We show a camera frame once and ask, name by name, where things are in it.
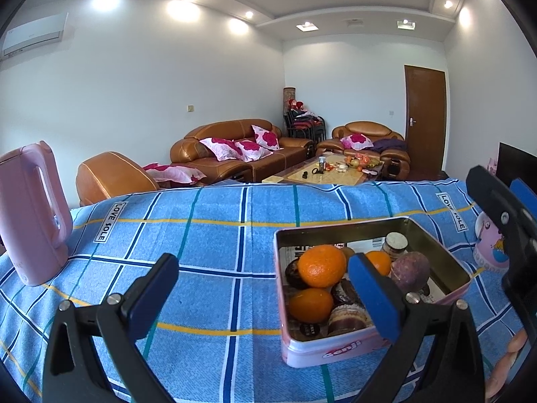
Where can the ceiling air vent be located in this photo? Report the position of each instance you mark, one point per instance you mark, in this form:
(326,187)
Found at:
(353,21)

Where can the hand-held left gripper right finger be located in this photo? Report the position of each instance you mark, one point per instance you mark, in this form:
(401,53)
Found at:
(377,302)

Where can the pink tin box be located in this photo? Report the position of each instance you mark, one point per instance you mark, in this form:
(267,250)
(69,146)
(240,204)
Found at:
(335,350)

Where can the stacked dark chairs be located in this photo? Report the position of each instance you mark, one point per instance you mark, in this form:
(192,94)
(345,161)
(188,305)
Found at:
(304,128)

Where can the purple cloth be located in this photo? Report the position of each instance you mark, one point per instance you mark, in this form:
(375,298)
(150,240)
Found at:
(390,145)

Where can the blue plaid tablecloth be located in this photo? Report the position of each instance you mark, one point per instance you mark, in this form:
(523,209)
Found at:
(209,239)

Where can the ceiling spotlight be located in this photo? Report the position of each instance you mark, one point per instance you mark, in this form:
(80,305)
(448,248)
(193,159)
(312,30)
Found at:
(448,4)
(249,14)

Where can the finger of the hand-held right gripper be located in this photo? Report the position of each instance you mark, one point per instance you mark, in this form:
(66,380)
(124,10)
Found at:
(526,197)
(491,201)

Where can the square ceiling light panel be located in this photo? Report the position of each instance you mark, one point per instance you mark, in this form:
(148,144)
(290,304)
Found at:
(306,26)
(406,24)

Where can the brown leather sofa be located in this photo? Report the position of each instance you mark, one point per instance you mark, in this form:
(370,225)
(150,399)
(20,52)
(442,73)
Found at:
(222,132)

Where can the brown leather armchair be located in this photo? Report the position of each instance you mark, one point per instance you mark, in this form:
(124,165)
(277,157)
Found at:
(360,128)

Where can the orange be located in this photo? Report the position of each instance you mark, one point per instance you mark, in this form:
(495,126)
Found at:
(321,266)
(377,262)
(310,304)

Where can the black television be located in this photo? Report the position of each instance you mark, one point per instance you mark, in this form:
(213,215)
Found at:
(516,159)

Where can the small round jar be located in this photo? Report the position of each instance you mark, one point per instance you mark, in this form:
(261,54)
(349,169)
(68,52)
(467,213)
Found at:
(395,242)

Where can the pink gift bag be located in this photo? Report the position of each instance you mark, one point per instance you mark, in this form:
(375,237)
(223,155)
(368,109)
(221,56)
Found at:
(491,166)

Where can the pink floral pillow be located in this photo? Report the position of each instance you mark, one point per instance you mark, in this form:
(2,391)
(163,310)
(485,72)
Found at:
(267,137)
(220,147)
(356,140)
(251,150)
(170,172)

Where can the kiwi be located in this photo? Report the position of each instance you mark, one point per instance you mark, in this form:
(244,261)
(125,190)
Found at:
(347,252)

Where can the purple passion fruit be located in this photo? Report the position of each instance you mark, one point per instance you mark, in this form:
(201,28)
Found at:
(409,270)

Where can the brown wooden door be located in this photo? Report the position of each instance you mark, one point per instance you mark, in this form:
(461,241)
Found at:
(423,113)

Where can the person's right hand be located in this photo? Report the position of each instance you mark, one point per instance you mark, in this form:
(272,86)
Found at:
(505,365)

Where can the fruit pile on plate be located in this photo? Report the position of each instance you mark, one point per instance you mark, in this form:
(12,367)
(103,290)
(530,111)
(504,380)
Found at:
(360,160)

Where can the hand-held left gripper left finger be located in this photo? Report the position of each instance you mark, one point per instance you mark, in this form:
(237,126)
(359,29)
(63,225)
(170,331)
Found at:
(151,298)

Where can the wooden coffee table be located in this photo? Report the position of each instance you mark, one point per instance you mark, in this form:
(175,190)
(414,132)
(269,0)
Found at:
(335,176)

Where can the pink cartoon cup with lid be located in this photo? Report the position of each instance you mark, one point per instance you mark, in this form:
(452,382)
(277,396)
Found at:
(488,247)

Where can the small drink can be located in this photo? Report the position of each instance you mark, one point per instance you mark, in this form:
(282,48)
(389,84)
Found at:
(321,163)

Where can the pink electric kettle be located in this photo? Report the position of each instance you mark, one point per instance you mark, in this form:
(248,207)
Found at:
(29,218)

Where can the red plush toy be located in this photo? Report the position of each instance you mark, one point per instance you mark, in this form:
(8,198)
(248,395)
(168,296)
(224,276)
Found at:
(295,104)

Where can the brown pastry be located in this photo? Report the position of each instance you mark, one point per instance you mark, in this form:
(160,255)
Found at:
(346,319)
(293,275)
(310,329)
(342,291)

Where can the white air conditioner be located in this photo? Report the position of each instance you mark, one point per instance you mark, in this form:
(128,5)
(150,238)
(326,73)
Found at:
(35,33)

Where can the tall patterned floor vase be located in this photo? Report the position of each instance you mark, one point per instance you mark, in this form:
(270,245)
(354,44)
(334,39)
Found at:
(289,94)

